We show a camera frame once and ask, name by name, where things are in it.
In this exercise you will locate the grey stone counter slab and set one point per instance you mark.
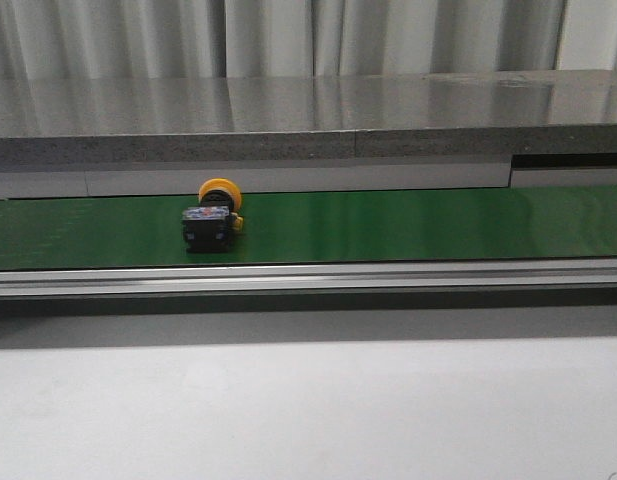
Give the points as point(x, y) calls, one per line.
point(71, 124)

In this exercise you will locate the green conveyor belt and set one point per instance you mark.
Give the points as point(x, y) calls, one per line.
point(315, 227)

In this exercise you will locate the white pleated curtain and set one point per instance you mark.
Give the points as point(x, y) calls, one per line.
point(202, 39)

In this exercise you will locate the yellow push button switch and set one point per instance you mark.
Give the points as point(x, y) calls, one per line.
point(212, 225)

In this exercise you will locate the aluminium conveyor side rail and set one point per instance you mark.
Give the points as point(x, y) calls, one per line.
point(310, 278)

